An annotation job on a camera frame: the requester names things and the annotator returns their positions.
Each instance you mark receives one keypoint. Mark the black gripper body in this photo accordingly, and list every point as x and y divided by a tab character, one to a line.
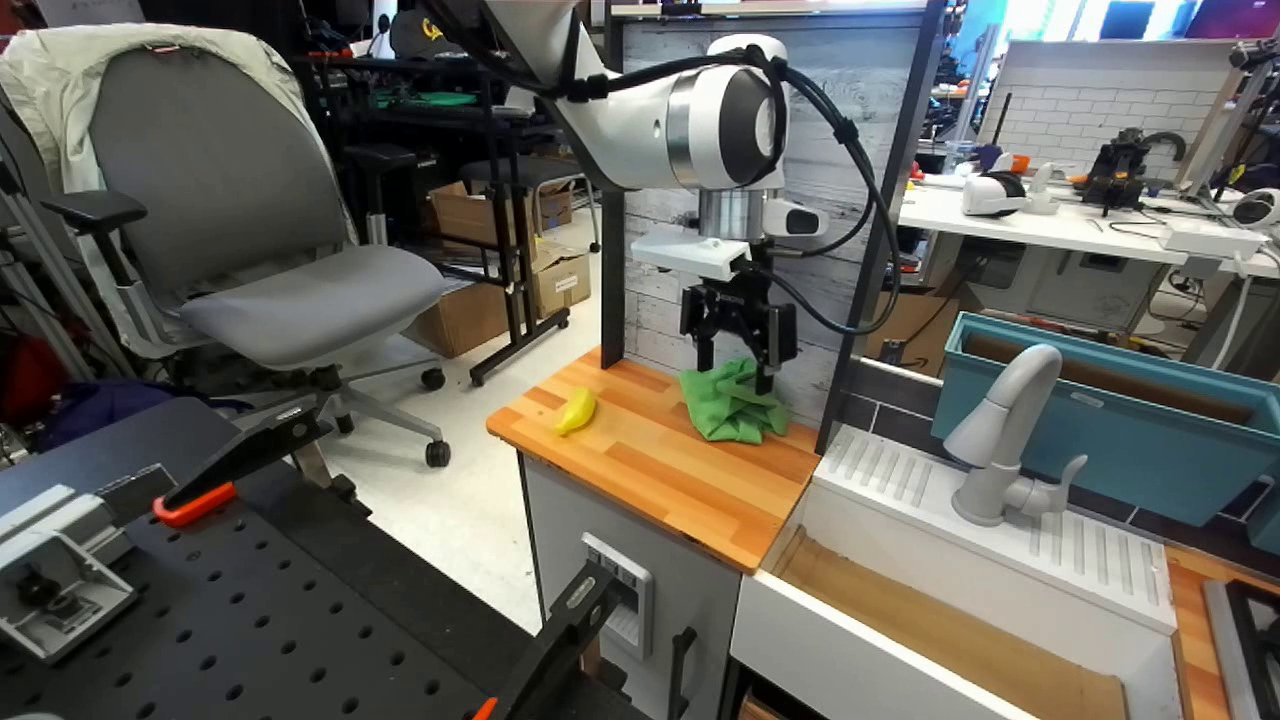
743	313

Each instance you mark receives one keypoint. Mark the green towel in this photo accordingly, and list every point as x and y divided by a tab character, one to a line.
725	404

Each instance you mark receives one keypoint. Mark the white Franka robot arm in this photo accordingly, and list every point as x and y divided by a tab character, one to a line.
666	127

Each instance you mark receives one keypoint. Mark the white cabinet with wooden top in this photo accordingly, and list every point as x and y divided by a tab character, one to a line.
666	472

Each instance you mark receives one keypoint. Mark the white toy sink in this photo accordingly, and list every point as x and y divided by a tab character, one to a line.
867	465

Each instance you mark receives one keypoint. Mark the yellow toy banana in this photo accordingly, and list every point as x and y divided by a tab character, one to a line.
577	412

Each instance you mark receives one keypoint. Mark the cardboard box under desk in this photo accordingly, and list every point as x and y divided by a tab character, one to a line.
915	342

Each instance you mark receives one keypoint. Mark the grey faucet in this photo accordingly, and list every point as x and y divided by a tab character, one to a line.
1001	412

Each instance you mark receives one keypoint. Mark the stacked cardboard box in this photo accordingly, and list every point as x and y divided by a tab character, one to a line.
464	212
464	323

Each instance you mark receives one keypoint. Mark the grey wood-look back panel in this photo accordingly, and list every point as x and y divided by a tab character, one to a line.
840	80

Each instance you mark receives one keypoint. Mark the white desk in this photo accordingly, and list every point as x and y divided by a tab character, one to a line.
1055	226

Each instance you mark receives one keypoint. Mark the black metal rack table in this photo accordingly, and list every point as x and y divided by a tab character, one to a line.
402	123

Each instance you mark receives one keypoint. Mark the teal plastic bin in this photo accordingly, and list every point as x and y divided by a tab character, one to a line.
1144	447

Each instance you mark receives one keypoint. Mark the black device on desk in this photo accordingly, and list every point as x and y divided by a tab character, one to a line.
1126	164

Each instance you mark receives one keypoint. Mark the white brick pattern panel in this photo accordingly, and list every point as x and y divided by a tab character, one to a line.
1104	101

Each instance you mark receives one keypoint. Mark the stove cabinet with wooden top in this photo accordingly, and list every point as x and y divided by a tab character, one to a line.
1187	626

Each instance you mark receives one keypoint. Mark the grey office chair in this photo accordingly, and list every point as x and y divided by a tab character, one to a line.
226	173

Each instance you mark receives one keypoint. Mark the toy stove top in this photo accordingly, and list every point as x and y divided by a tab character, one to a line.
1252	642

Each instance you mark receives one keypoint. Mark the black metal frame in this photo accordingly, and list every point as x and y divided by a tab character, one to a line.
612	292

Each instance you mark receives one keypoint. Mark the grey metal mount bracket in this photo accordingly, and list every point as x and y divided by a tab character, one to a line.
64	602

